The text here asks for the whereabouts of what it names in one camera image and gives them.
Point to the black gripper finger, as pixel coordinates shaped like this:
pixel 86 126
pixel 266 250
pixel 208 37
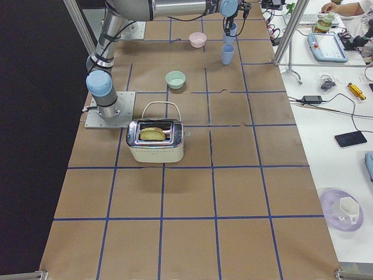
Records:
pixel 227 25

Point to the blue cup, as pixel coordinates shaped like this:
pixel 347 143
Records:
pixel 228 40
pixel 227 53

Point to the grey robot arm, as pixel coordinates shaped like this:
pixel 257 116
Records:
pixel 121 15

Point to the person forearm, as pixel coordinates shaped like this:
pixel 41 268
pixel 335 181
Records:
pixel 347 10

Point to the pink bowl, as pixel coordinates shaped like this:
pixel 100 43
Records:
pixel 197 39

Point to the white keyboard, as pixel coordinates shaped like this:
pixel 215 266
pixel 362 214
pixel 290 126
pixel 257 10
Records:
pixel 311 19

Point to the green bowl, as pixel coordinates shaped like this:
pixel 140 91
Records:
pixel 175 79

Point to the glass jar with lid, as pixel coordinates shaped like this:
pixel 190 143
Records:
pixel 324 23

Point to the blue teach pendant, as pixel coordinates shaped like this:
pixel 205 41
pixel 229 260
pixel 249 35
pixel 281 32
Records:
pixel 326 47

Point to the black power adapter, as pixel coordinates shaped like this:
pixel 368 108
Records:
pixel 312 99

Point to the bread slice in toaster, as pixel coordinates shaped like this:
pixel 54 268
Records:
pixel 152 134

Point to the gold metal cylinder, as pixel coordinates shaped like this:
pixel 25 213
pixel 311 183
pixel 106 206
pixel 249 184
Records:
pixel 356 91

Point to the cream chrome toaster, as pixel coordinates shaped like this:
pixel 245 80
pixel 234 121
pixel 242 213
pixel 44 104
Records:
pixel 169 150

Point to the black smartphone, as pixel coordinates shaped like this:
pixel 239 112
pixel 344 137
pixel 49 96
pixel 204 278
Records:
pixel 350 139

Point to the white hexagonal cup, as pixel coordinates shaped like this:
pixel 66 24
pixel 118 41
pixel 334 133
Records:
pixel 348 210

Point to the aluminium frame post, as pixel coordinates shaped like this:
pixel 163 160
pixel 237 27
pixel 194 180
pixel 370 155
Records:
pixel 296 13

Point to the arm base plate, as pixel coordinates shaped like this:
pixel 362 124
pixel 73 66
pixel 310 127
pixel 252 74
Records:
pixel 128 109
pixel 135 31

